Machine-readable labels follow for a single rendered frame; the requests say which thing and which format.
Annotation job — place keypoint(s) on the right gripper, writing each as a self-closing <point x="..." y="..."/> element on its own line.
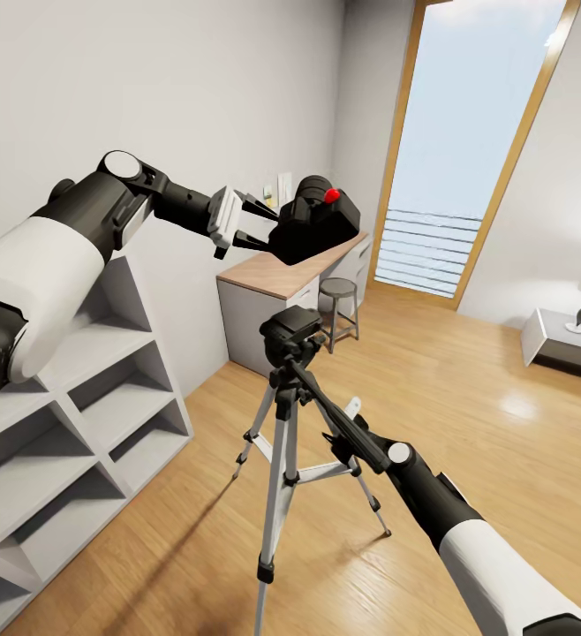
<point x="342" y="448"/>

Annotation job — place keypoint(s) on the digital camera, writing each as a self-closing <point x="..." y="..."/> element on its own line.
<point x="319" y="218"/>

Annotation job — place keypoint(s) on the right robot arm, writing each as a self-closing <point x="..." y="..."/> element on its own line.
<point x="505" y="595"/>

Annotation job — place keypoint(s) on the bookcase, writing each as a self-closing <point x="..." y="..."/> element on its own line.
<point x="62" y="489"/>

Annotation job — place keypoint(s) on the camera tripod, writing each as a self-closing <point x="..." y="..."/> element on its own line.
<point x="292" y="339"/>

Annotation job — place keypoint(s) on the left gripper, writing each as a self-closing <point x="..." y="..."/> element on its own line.
<point x="195" y="217"/>

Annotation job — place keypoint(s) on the nightstand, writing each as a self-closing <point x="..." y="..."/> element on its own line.
<point x="545" y="333"/>

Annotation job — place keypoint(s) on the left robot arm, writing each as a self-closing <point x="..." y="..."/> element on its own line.
<point x="49" y="263"/>

